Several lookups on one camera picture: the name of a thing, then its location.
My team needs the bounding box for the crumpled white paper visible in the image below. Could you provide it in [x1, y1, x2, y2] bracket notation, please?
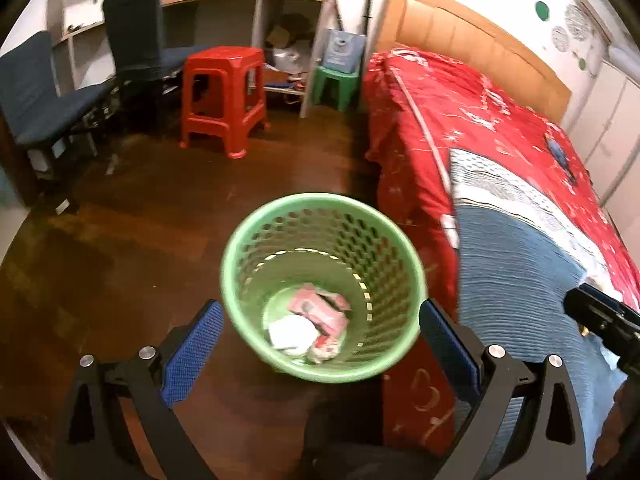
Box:
[267, 314, 321, 356]

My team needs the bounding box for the dark blue low chair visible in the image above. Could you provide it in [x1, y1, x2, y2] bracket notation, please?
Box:
[0, 30, 118, 181]

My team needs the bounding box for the wooden bed headboard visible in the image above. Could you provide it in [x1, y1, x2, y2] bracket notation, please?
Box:
[374, 0, 572, 126]

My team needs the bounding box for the person's right forearm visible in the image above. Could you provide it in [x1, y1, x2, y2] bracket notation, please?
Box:
[592, 382, 640, 480]

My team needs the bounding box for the cardboard box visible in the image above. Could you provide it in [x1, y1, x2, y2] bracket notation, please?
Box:
[265, 24, 296, 50]

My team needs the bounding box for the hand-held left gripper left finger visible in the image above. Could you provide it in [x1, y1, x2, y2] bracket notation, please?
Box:
[52, 299, 226, 480]

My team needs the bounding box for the white plastic bag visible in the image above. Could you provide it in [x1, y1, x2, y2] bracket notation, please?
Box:
[272, 40, 313, 73]

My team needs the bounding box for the light blue box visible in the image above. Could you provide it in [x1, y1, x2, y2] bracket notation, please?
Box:
[322, 29, 366, 75]

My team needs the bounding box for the red printed quilt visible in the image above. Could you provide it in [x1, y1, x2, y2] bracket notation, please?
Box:
[362, 47, 640, 461]

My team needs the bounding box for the green plastic stool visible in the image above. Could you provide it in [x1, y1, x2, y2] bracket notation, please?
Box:
[311, 66, 362, 113]

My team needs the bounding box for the small blue cloth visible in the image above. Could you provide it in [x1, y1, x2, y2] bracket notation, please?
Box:
[545, 132, 578, 183]

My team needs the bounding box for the white air conditioner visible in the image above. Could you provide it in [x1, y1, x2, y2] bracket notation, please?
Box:
[570, 0, 616, 46]

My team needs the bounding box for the white desk shelf unit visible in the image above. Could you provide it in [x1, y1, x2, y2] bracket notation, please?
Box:
[47, 0, 331, 118]

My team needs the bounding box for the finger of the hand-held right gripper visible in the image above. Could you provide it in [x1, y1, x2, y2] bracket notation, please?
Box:
[563, 282, 640, 371]

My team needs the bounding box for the dark blue tall chair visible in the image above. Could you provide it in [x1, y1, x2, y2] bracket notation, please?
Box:
[102, 0, 211, 131]

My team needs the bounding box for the white wardrobe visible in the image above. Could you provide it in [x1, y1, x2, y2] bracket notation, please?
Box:
[567, 57, 640, 206]

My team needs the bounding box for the blue ribbed blanket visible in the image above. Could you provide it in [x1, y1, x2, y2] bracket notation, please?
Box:
[447, 147, 640, 480]

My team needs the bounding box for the crumpled red white wrapper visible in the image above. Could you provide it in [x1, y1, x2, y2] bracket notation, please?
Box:
[306, 332, 346, 365]

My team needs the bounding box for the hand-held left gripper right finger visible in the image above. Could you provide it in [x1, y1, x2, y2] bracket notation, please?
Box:
[419, 298, 588, 480]

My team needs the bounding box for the pink snack packet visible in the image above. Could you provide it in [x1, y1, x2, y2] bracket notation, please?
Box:
[289, 282, 352, 338]

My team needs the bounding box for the green perforated plastic waste basket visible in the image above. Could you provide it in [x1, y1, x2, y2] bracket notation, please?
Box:
[220, 192, 428, 385]

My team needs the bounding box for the red plastic stool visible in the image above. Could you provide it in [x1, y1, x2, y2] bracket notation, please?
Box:
[181, 46, 268, 160]

